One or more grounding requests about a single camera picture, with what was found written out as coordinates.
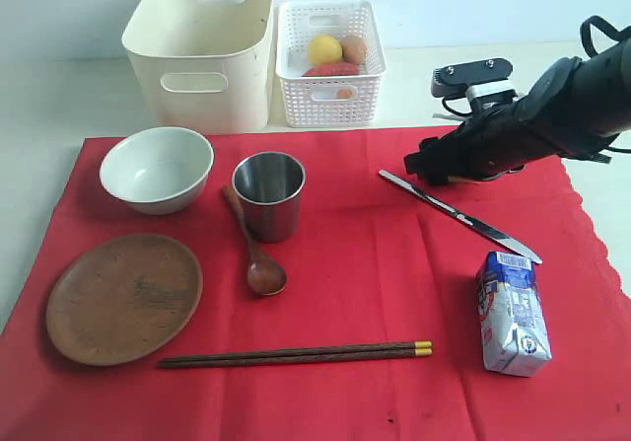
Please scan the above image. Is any blue white milk carton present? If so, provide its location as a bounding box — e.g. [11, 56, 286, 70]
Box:
[476, 252, 552, 377]

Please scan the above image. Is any stainless steel cup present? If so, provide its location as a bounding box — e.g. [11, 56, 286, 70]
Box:
[232, 151, 307, 243]

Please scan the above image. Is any breaded chicken nugget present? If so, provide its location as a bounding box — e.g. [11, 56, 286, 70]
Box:
[336, 89, 354, 100]

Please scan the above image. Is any silver table knife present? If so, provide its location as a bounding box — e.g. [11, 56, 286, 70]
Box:
[378, 170, 543, 264]

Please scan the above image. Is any white ceramic bowl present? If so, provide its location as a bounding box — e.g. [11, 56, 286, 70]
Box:
[99, 126, 215, 215]

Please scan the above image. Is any large cream plastic bin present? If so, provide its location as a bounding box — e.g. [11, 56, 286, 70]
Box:
[121, 0, 274, 134]

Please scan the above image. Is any round wooden plate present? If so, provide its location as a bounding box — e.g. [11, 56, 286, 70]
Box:
[45, 234, 203, 367]

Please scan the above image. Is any red tablecloth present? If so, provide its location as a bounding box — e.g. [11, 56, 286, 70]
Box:
[1, 128, 630, 440]

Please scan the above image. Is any wooden spoon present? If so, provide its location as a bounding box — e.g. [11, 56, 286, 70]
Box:
[222, 184, 287, 296]

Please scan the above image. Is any white perforated plastic basket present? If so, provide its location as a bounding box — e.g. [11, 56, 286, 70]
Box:
[275, 0, 386, 128]

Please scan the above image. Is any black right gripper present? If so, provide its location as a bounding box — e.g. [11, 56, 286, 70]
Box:
[403, 103, 562, 186]

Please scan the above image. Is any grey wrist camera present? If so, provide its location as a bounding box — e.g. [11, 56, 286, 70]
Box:
[430, 57, 518, 117]

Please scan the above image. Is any yellow cheese wedge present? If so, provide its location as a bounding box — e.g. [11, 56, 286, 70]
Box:
[448, 176, 479, 184]

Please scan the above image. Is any brown egg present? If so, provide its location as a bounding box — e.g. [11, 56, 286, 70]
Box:
[339, 35, 368, 65]

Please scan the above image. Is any red sausage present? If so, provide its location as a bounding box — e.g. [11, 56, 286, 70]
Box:
[303, 62, 360, 77]

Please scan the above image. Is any upper wooden chopstick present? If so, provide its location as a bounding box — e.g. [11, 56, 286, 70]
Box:
[158, 340, 433, 363]

